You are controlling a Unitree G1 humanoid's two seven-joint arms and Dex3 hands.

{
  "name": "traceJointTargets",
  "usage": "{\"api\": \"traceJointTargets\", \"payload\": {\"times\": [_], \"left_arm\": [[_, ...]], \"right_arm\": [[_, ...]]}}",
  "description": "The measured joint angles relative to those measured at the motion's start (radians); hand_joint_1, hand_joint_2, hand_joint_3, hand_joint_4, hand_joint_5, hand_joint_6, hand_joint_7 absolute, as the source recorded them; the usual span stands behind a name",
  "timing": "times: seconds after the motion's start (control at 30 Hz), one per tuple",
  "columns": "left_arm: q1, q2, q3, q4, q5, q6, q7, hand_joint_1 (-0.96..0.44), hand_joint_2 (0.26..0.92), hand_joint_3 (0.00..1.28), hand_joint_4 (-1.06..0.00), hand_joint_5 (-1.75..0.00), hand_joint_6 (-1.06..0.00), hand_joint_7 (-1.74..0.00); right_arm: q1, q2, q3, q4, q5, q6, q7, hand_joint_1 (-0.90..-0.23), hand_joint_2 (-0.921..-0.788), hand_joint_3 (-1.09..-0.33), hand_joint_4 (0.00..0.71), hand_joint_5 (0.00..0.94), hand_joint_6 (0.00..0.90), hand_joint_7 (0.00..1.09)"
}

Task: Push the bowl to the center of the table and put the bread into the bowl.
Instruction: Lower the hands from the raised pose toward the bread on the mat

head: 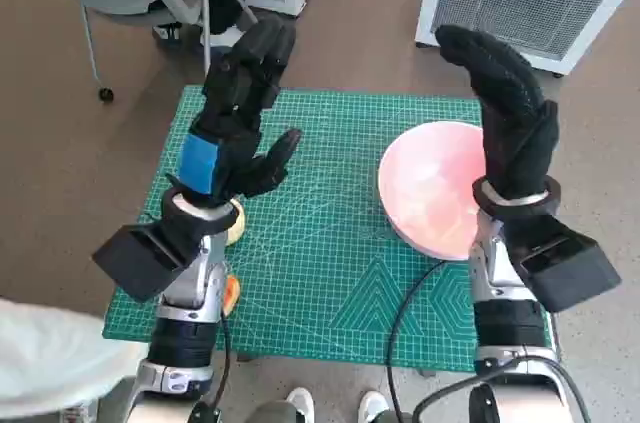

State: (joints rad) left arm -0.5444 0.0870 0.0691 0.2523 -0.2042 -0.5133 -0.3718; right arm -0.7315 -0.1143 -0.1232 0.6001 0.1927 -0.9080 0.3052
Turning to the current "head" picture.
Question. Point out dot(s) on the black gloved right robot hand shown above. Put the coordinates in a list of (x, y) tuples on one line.
[(510, 93)]

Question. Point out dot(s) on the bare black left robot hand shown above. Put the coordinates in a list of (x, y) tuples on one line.
[(200, 163)]

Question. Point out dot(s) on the pale round toy bread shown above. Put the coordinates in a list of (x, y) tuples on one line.
[(238, 225)]

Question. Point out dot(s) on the pink bowl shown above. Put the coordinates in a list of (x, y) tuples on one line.
[(430, 193)]

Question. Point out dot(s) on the orange toy croissant bread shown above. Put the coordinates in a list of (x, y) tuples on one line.
[(232, 293)]

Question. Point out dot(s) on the green cutting mat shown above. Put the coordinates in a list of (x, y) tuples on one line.
[(310, 223)]

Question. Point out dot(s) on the white robot left foot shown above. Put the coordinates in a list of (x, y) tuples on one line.
[(300, 403)]

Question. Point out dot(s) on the white robot foot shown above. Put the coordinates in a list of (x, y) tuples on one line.
[(300, 403), (372, 405)]

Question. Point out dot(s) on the white robot right foot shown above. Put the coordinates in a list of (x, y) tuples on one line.
[(372, 405)]

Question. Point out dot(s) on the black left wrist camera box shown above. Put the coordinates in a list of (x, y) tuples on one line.
[(140, 263)]

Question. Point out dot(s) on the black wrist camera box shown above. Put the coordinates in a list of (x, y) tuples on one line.
[(140, 263), (570, 268)]

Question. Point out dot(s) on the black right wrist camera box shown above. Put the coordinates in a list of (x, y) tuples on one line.
[(570, 268)]

